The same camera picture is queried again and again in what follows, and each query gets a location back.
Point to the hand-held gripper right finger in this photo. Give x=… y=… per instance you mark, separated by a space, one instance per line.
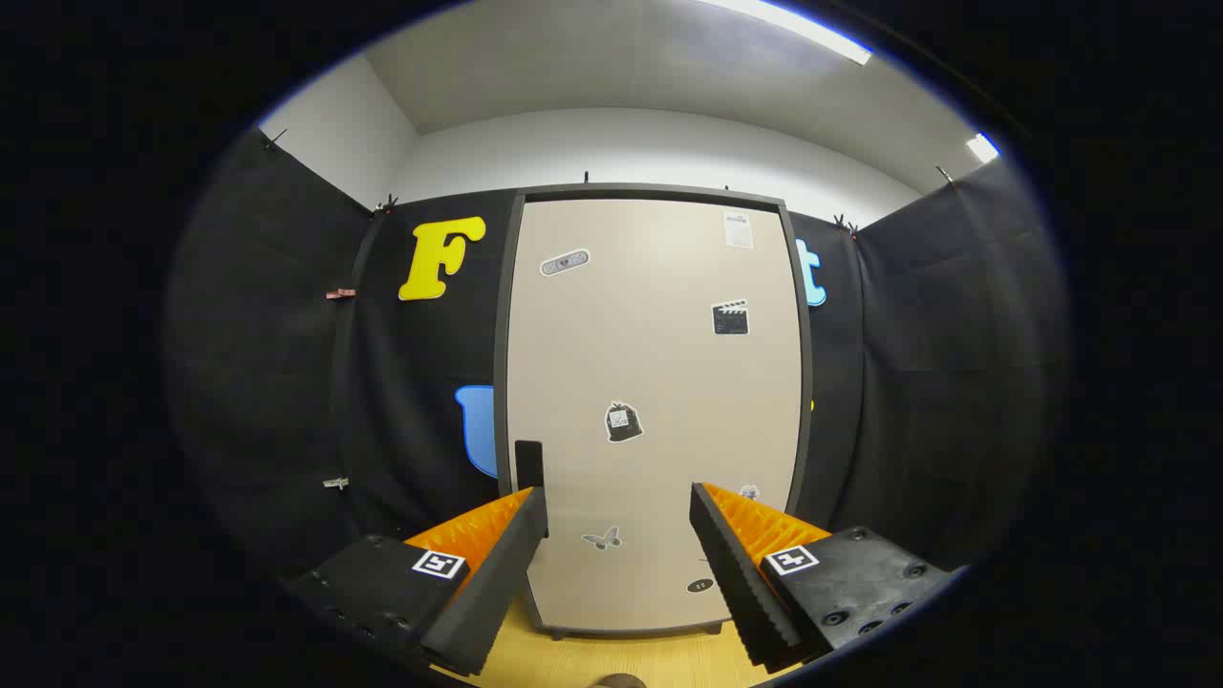
x=736 y=583

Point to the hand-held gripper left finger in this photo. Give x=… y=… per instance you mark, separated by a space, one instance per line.
x=497 y=583

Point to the grey shoe cabinet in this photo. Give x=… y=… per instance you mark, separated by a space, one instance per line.
x=501 y=334

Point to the black backdrop cloth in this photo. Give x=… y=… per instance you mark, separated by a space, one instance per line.
x=268 y=382

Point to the small ceiling light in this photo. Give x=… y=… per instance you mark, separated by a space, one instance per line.
x=982 y=148

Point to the long ceiling light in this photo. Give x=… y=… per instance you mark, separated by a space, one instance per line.
x=793 y=27

